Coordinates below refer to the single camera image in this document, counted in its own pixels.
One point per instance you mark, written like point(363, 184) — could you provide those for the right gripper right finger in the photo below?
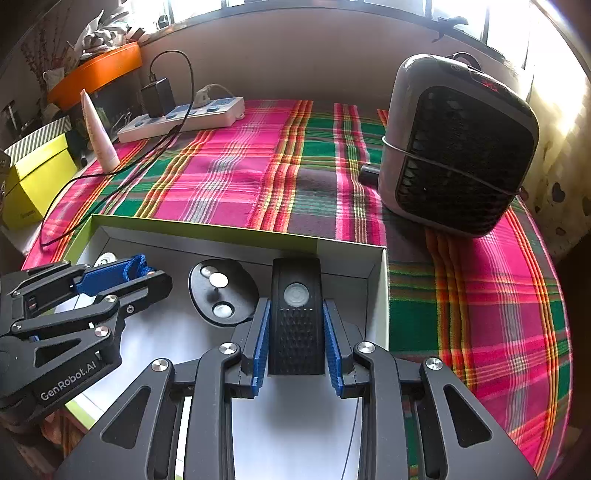
point(457, 437)

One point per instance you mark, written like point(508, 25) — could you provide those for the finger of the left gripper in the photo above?
point(83, 312)
point(39, 289)

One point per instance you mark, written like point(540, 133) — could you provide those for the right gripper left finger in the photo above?
point(168, 405)

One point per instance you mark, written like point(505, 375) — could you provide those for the black remote control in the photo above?
point(297, 339)

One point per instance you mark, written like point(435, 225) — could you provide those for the white round puck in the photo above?
point(105, 259)

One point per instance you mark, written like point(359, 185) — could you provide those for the oval grey magnetic holder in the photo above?
point(223, 292)

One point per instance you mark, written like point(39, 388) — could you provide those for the yellow cardboard box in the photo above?
point(34, 181)

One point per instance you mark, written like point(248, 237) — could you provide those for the white cream tube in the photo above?
point(101, 144)

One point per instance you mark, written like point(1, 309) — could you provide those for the striped white box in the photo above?
point(38, 138)

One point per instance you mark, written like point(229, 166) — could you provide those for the plaid pink green tablecloth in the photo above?
point(491, 308)

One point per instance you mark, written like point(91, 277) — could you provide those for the black charger adapter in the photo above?
point(158, 98)

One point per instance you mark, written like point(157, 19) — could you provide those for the orange tray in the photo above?
point(94, 74)

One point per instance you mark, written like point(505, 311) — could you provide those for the grey black space heater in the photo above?
point(457, 146)

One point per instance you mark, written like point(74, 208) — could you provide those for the floral yellow curtain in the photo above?
point(557, 187)

